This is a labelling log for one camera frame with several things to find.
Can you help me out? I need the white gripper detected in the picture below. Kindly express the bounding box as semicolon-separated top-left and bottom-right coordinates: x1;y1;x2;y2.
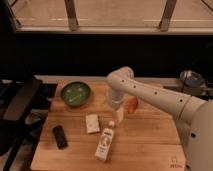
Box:
106;88;124;123

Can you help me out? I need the white bottle with label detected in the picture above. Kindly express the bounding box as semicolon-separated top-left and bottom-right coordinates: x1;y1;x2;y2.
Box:
95;121;115;161

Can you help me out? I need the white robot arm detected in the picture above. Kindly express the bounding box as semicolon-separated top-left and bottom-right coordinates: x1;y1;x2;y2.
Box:
106;67;213;171

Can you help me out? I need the white sponge block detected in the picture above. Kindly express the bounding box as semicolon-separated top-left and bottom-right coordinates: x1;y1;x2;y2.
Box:
86;114;100;134

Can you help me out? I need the wooden cutting board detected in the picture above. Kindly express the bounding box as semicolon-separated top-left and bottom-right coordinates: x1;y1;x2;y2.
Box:
31;82;185;171

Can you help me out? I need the green bowl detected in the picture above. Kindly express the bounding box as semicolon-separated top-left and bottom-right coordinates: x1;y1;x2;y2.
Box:
61;81;91;107

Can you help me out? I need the black rectangular device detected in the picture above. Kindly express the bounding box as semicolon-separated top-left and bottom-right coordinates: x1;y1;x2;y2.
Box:
53;125;68;149

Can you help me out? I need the metal pot with blue inside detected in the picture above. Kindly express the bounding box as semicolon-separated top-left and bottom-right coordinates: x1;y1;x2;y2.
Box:
180;70;204;96

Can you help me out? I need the black office chair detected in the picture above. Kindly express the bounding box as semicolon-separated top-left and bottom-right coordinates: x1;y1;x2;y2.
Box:
0;77;56;171

